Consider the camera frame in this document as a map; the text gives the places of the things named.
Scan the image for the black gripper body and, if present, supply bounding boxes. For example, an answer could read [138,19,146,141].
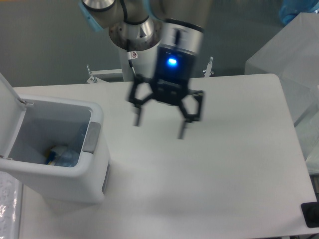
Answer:
[151,46,193,106]

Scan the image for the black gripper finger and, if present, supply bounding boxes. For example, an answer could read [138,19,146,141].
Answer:
[176,89,205,140]
[127,74,154,126]

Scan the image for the clear plastic water bottle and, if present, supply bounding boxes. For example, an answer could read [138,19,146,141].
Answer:
[56,125,88,168]

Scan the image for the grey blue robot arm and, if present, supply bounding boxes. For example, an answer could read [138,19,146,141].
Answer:
[79,0,212,138]

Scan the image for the white trash can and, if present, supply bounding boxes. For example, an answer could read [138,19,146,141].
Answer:
[0,95,110,204]

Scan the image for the trash inside can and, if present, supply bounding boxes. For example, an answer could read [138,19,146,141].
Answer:
[45,145,67,165]

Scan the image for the white trash can lid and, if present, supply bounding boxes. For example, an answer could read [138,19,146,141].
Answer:
[0,75,33,159]

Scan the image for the blue plastic bag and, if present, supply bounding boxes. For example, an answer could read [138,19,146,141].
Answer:
[279,0,319,25]

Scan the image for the black device at edge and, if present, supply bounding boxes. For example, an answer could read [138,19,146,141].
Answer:
[301,202,319,228]

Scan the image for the clear plastic sheet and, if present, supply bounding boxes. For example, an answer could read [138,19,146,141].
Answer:
[0,172,21,239]

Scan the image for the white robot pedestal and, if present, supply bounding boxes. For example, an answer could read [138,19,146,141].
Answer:
[118,44,159,82]

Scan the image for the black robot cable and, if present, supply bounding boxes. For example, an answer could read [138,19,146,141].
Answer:
[126,38,139,82]

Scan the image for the white pedestal base frame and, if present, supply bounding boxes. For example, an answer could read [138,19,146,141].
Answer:
[86,56,214,84]

